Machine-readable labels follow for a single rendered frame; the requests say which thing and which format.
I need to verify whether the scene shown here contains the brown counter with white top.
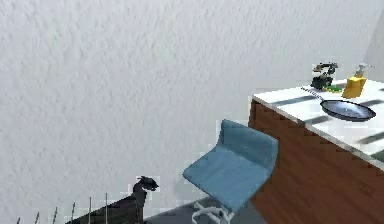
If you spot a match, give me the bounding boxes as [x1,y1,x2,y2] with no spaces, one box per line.
[247,78,384,224]

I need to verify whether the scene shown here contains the blue bar stool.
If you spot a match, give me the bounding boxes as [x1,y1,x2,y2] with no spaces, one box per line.
[181,118,280,224]

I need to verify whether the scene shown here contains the black dog statue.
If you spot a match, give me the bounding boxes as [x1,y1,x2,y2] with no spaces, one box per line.
[131,175,160,224]

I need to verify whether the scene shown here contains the black coffee machine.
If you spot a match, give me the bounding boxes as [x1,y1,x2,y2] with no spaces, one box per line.
[309,61,339,91]

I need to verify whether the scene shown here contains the black frying pan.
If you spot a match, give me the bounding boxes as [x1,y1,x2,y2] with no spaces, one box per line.
[300,86,377,123]

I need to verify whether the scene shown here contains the yellow soap dispenser bottle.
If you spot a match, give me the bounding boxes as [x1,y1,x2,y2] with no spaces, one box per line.
[342,62,376,100]

